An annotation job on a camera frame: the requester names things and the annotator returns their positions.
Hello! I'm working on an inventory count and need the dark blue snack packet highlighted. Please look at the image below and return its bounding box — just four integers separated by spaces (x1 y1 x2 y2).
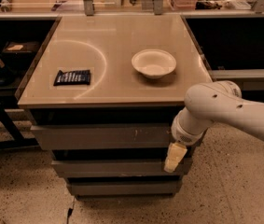
53 70 91 86

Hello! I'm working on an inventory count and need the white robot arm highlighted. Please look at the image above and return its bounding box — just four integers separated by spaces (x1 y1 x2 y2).
164 81 264 173

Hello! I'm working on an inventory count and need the white bowl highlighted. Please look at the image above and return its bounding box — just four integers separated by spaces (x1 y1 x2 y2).
132 49 176 79

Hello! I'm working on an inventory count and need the grey top drawer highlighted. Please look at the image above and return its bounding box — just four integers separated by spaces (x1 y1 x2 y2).
31 123 173 150

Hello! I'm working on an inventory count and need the grey middle drawer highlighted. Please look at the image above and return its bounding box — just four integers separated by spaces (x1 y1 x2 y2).
51 159 192 178

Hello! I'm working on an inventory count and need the black chair frame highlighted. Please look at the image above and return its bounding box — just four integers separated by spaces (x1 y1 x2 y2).
0 78 38 150

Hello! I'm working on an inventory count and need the grey bottom drawer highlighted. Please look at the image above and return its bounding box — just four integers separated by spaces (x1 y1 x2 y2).
67 181 181 196

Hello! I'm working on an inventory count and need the black floor cable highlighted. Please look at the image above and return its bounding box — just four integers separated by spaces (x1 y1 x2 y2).
64 196 76 224

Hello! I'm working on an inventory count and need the grey drawer cabinet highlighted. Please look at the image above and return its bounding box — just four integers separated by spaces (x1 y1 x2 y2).
15 14 219 202

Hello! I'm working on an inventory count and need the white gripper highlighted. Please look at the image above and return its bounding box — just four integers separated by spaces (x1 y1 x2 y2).
164 114 204 173

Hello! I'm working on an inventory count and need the grey drawer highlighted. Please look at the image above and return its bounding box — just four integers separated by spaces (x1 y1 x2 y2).
51 159 192 178
31 123 173 150
67 181 181 196

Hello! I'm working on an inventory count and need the black box on shelf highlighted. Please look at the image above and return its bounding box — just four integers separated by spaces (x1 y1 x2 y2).
2 41 40 58

